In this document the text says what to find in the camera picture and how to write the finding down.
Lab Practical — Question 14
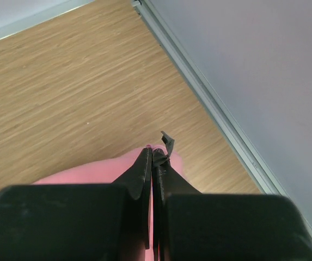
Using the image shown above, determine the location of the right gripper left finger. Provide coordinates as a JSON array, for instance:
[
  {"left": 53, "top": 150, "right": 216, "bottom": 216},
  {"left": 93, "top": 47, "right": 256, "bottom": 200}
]
[{"left": 0, "top": 148, "right": 152, "bottom": 260}]

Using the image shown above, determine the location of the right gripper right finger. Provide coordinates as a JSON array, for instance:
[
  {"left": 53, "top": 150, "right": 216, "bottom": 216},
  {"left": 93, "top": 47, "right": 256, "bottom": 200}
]
[{"left": 152, "top": 134, "right": 312, "bottom": 260}]

